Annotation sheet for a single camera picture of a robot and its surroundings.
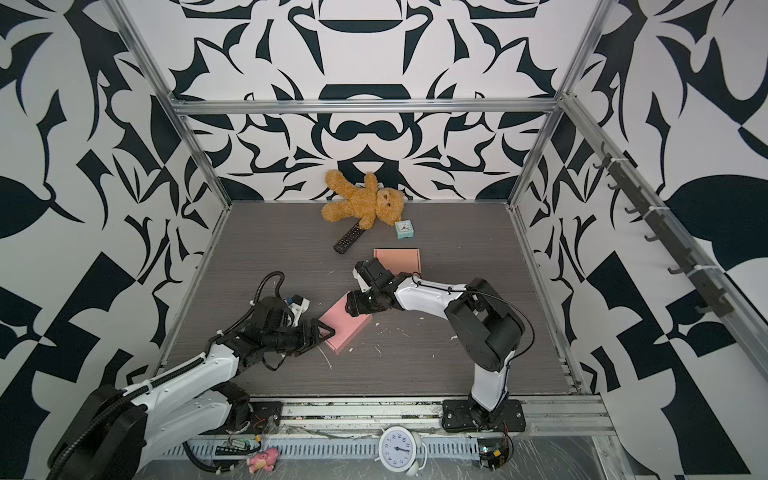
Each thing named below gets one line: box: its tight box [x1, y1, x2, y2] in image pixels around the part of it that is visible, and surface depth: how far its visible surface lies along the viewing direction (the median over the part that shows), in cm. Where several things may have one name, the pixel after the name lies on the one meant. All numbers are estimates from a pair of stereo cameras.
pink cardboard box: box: [318, 291, 374, 355], surface depth 87 cm
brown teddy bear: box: [321, 170, 405, 230], surface depth 113 cm
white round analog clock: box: [374, 426, 428, 477], surface depth 69 cm
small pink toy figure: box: [247, 448, 278, 474], surface depth 69 cm
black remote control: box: [333, 218, 365, 254], surface depth 110 cm
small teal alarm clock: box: [394, 219, 414, 239], surface depth 113 cm
